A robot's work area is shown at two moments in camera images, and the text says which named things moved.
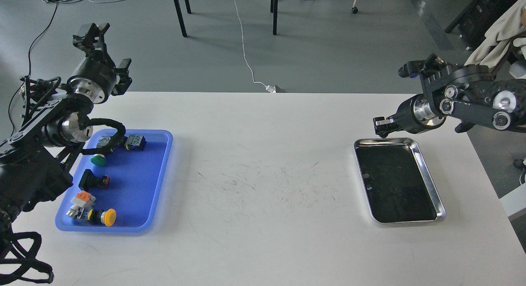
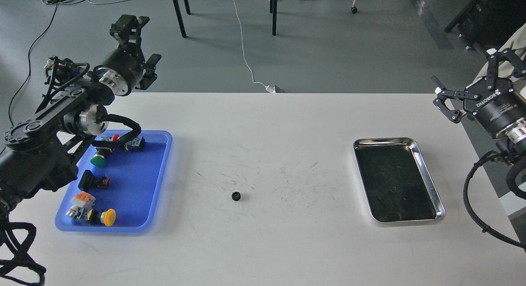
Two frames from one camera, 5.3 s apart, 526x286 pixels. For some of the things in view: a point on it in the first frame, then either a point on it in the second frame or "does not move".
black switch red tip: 89,181 does not move
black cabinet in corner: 475,21 does not move
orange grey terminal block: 84,199 does not move
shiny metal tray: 398,185 does not move
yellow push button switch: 107,216 does not move
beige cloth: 508,26 to 505,69
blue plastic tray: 137,185 does not move
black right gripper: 414,116 to 498,106
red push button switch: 103,141 to 114,137
